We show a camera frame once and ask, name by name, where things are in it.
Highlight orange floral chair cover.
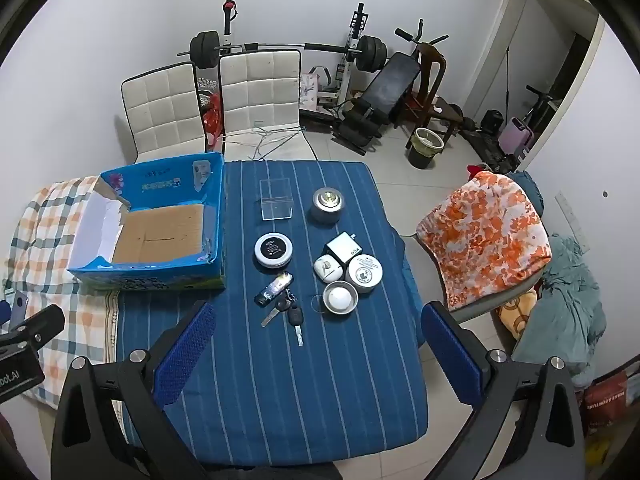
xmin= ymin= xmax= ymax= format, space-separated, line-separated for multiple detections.
xmin=416 ymin=170 xmax=553 ymax=324

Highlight black barbell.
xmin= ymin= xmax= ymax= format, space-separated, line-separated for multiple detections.
xmin=177 ymin=31 xmax=389 ymax=72

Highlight silver keychain gadget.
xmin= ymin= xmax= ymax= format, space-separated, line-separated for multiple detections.
xmin=254 ymin=271 xmax=293 ymax=307

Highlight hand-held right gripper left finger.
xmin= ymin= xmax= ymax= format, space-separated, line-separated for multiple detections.
xmin=50 ymin=300 xmax=218 ymax=480

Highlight bunch of keys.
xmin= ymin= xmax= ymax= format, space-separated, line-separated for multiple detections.
xmin=260 ymin=287 xmax=305 ymax=347

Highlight small black bag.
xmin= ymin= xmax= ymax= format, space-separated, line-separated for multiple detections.
xmin=480 ymin=109 xmax=504 ymax=136

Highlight white earbuds case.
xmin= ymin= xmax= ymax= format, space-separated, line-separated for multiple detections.
xmin=313 ymin=254 xmax=344 ymax=282

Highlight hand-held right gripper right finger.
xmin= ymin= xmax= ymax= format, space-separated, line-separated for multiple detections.
xmin=421 ymin=301 xmax=586 ymax=480

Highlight black and white round case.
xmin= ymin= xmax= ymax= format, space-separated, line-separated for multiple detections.
xmin=253 ymin=232 xmax=293 ymax=268

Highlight clear acrylic box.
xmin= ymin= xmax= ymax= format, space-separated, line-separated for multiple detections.
xmin=259 ymin=178 xmax=294 ymax=222

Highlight white wire clothes hanger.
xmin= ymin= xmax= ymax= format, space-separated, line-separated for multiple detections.
xmin=220 ymin=127 xmax=305 ymax=161

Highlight white barbell rack post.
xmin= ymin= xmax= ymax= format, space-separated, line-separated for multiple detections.
xmin=222 ymin=0 xmax=239 ymax=56
xmin=334 ymin=2 xmax=369 ymax=107

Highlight orange blanket with circles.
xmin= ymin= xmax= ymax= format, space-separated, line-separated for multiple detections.
xmin=496 ymin=291 xmax=542 ymax=352

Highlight white door frame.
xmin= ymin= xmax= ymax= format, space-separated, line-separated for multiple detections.
xmin=467 ymin=0 xmax=607 ymax=173

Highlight white round canister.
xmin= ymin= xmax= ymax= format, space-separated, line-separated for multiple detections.
xmin=346 ymin=254 xmax=383 ymax=295

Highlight small metal bowl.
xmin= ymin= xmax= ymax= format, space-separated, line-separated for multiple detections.
xmin=312 ymin=281 xmax=360 ymax=317

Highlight red paper bag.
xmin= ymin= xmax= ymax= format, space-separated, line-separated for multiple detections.
xmin=581 ymin=371 xmax=629 ymax=436

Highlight black weight bench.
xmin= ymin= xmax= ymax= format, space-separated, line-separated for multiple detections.
xmin=331 ymin=51 xmax=421 ymax=157

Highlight pink and white paper bag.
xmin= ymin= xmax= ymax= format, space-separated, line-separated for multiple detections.
xmin=299 ymin=74 xmax=321 ymax=111

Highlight dark trash bin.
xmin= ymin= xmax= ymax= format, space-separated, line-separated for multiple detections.
xmin=407 ymin=127 xmax=446 ymax=170

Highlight brown wooden chair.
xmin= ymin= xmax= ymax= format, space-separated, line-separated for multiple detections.
xmin=400 ymin=42 xmax=463 ymax=144

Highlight grey round metal tin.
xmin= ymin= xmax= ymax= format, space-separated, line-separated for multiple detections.
xmin=308 ymin=186 xmax=346 ymax=226

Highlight plaid blanket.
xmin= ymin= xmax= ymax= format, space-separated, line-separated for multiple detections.
xmin=2 ymin=176 xmax=122 ymax=411

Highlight teal cloth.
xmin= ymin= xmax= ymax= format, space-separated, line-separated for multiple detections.
xmin=512 ymin=234 xmax=609 ymax=387

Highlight purple suitcase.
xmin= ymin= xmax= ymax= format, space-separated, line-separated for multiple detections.
xmin=500 ymin=116 xmax=535 ymax=157

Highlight white padded chair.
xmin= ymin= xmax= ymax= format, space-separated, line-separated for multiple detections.
xmin=120 ymin=61 xmax=208 ymax=164
xmin=218 ymin=49 xmax=318 ymax=162

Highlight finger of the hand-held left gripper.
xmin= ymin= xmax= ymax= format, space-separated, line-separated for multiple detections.
xmin=0 ymin=304 xmax=66 ymax=350

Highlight red plastic bag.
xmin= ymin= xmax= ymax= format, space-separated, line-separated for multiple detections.
xmin=202 ymin=92 xmax=225 ymax=144

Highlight blue cardboard box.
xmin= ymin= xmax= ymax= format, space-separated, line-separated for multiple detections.
xmin=66 ymin=151 xmax=227 ymax=292

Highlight blue striped tablecloth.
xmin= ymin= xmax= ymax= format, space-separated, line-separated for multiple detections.
xmin=116 ymin=160 xmax=431 ymax=465

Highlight white power charger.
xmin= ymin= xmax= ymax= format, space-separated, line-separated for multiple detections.
xmin=325 ymin=231 xmax=363 ymax=265

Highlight dark blue cloth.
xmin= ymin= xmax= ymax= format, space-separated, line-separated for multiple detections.
xmin=509 ymin=170 xmax=544 ymax=213

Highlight black exercise machine handlebar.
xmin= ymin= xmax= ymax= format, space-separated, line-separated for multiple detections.
xmin=394 ymin=19 xmax=450 ymax=47

